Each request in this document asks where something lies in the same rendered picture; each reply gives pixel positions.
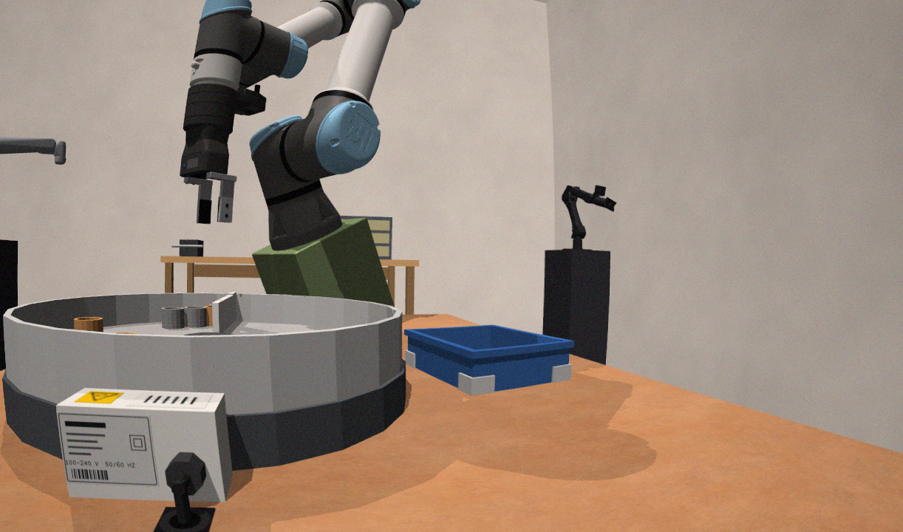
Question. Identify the blue crate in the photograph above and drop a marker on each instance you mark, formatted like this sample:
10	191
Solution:
490	358

